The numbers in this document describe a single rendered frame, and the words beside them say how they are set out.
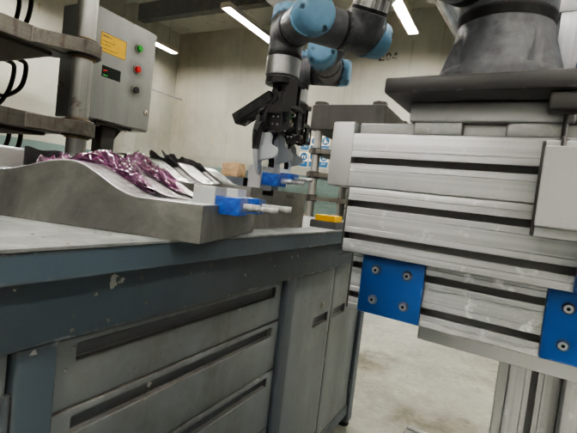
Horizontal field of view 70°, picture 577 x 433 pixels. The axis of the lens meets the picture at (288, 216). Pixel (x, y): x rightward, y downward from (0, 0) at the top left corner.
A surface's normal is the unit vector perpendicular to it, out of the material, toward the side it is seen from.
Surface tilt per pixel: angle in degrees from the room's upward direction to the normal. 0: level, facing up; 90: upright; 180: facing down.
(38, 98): 90
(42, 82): 90
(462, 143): 90
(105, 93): 90
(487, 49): 73
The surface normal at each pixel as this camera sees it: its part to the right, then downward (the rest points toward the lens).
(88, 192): -0.20, 0.03
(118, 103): 0.87, 0.13
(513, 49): -0.22, -0.28
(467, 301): -0.53, -0.02
